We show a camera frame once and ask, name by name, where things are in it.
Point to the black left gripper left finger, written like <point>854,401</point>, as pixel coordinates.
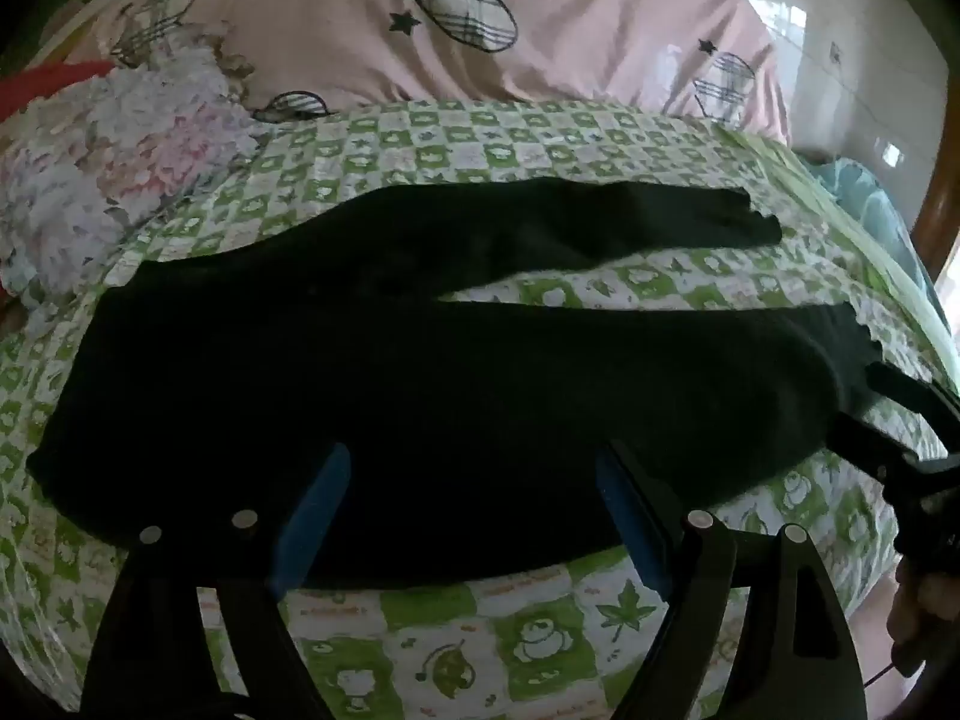
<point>150,657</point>

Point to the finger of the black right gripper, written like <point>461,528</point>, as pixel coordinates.
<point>868,449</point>
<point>929,399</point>

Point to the black pants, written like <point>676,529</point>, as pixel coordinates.
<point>210,386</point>

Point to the person's right hand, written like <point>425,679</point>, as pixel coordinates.
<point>919,594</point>

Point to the light blue cloth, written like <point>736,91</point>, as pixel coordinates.
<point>858,192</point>

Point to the pink heart pattern quilt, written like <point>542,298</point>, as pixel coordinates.
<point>693,58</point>

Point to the floral ruffled pillow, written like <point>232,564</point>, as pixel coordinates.
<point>86,166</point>

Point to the brown wooden door frame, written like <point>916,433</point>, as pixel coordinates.
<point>936,229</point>

